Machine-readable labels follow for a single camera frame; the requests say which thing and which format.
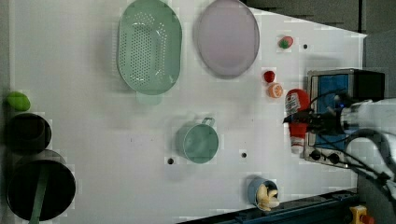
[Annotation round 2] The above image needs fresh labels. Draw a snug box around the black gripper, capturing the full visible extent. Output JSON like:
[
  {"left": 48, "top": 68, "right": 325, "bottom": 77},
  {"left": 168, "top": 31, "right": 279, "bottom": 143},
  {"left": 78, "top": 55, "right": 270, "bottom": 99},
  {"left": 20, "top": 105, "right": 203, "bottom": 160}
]
[{"left": 283, "top": 112, "right": 343, "bottom": 135}]

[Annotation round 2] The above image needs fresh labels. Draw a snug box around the red ketchup bottle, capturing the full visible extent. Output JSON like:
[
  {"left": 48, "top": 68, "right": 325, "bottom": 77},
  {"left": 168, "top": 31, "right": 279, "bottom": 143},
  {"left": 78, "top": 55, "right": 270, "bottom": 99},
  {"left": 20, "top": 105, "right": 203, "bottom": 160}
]
[{"left": 284, "top": 89, "right": 310, "bottom": 154}]

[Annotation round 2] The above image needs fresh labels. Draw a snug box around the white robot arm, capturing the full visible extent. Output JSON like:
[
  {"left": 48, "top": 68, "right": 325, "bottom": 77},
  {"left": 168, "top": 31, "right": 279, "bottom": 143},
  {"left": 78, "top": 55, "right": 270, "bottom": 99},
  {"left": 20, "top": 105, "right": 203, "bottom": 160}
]
[{"left": 284, "top": 93, "right": 395, "bottom": 201}]

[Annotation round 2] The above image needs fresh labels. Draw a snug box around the grey oval plate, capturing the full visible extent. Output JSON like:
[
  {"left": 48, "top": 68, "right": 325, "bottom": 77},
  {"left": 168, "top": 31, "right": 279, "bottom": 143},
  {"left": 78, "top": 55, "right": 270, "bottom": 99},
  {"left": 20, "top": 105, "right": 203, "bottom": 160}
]
[{"left": 195, "top": 0, "right": 260, "bottom": 78}]

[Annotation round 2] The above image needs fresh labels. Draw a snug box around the orange slice toy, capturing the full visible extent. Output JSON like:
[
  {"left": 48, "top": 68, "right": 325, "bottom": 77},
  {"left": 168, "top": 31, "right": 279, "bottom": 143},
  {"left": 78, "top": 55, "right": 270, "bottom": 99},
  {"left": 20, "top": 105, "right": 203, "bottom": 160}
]
[{"left": 268, "top": 83, "right": 283, "bottom": 98}]

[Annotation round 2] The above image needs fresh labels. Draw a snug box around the dark red strawberry toy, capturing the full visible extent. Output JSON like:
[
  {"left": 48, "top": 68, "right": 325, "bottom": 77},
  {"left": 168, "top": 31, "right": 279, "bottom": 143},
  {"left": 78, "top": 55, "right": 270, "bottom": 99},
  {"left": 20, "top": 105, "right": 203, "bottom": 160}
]
[{"left": 263, "top": 71, "right": 276, "bottom": 83}]

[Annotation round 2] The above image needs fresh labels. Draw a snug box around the light strawberry toy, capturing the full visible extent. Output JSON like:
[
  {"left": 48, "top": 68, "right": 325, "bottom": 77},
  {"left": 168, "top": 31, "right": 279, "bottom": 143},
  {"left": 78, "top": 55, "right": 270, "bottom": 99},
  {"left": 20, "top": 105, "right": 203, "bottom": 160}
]
[{"left": 278, "top": 35, "right": 294, "bottom": 49}]

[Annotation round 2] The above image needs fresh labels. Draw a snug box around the blue cup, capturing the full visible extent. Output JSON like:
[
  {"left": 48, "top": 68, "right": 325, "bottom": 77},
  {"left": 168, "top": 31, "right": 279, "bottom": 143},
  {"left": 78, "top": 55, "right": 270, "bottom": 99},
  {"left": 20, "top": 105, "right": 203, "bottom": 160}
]
[{"left": 247, "top": 177, "right": 280, "bottom": 211}]

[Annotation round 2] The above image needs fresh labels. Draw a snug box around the yellow banana toy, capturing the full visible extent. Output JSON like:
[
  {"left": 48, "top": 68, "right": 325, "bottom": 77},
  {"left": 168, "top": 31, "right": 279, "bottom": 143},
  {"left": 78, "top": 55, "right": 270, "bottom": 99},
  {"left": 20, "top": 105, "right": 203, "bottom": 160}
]
[{"left": 256, "top": 184, "right": 280, "bottom": 211}]

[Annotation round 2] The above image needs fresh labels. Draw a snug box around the green mug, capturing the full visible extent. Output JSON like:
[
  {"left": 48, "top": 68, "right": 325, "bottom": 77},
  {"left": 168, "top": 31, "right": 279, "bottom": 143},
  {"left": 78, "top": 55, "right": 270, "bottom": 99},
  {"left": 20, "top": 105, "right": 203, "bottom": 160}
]
[{"left": 176, "top": 118, "right": 219, "bottom": 164}]

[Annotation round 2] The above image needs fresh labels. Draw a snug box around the yellow and red clamp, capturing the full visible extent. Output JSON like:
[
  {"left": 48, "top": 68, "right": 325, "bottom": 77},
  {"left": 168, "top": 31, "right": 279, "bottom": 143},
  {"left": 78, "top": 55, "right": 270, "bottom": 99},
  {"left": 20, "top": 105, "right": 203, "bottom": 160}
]
[{"left": 349, "top": 205, "right": 375, "bottom": 224}]

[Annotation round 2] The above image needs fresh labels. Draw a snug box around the green oval colander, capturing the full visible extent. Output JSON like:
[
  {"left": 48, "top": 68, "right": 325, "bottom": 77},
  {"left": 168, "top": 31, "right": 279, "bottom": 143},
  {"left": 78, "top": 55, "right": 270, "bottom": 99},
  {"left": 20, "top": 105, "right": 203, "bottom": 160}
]
[{"left": 117, "top": 0, "right": 182, "bottom": 105}]

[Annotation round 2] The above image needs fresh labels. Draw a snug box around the small black cylinder holder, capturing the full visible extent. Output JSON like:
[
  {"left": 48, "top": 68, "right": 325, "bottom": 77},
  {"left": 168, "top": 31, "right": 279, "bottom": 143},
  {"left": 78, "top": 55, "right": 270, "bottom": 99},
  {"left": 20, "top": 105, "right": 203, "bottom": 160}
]
[{"left": 5, "top": 113, "right": 52, "bottom": 155}]

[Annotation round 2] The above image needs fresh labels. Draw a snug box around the green round-capped object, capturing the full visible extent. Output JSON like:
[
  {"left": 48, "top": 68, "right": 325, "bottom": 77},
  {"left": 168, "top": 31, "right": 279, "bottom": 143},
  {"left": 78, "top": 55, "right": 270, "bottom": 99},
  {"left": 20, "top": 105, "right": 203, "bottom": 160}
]
[{"left": 7, "top": 91, "right": 31, "bottom": 111}]

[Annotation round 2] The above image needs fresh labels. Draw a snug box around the green spatula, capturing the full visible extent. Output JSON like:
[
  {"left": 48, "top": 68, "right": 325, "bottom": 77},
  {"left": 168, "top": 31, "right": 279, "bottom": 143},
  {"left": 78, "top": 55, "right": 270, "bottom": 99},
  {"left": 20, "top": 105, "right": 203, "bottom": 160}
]
[{"left": 29, "top": 165, "right": 49, "bottom": 224}]

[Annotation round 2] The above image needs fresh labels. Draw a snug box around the large black cylinder holder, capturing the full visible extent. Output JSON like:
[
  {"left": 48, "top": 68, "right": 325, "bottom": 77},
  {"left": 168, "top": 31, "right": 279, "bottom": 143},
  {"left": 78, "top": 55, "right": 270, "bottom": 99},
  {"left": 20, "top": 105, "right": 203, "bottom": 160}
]
[{"left": 7, "top": 149, "right": 77, "bottom": 221}]

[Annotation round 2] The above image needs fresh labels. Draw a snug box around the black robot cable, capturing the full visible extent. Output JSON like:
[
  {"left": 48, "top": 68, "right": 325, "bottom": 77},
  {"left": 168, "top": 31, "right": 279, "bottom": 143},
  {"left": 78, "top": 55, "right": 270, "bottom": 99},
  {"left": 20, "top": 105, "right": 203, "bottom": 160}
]
[{"left": 309, "top": 88, "right": 391, "bottom": 183}]

